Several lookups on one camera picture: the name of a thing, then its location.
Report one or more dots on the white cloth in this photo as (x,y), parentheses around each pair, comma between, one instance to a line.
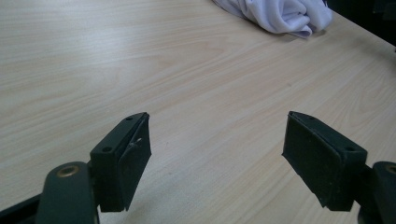
(280,14)

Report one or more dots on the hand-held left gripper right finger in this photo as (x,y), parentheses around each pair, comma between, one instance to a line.
(323,161)

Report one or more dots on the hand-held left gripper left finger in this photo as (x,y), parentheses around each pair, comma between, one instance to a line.
(120,168)

